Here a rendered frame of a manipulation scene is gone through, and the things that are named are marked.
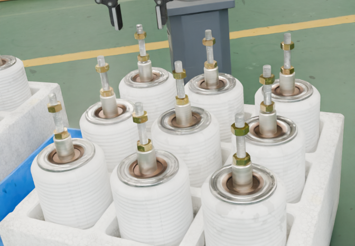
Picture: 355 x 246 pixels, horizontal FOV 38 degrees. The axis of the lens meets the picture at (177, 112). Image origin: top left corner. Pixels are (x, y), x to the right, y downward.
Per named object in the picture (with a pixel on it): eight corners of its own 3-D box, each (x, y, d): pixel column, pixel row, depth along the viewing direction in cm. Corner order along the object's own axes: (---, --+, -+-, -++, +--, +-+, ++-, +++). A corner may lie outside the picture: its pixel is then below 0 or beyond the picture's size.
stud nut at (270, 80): (262, 77, 64) (262, 72, 64) (276, 78, 63) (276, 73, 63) (258, 84, 63) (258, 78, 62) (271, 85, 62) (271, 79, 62)
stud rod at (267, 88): (264, 117, 66) (263, 64, 63) (272, 118, 66) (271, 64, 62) (262, 121, 65) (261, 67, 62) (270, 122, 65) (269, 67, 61)
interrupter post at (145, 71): (151, 75, 86) (149, 57, 85) (155, 81, 84) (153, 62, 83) (138, 78, 86) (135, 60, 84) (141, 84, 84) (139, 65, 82)
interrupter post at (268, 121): (255, 130, 67) (255, 108, 66) (272, 126, 68) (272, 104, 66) (263, 139, 65) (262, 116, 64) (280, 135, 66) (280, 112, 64)
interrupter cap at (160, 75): (161, 67, 89) (161, 63, 89) (175, 83, 83) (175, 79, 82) (119, 76, 87) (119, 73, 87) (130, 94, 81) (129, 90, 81)
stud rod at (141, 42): (142, 70, 83) (136, 26, 80) (141, 67, 84) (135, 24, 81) (148, 68, 84) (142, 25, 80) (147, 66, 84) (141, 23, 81)
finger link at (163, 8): (155, -7, 77) (158, 25, 79) (174, -8, 76) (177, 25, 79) (157, -10, 78) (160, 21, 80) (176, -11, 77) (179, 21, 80)
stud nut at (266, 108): (263, 104, 66) (263, 98, 66) (276, 105, 65) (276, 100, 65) (259, 111, 64) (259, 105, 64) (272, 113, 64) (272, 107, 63)
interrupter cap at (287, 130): (230, 125, 69) (230, 121, 69) (282, 113, 70) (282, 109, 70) (252, 153, 63) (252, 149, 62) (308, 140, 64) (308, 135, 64)
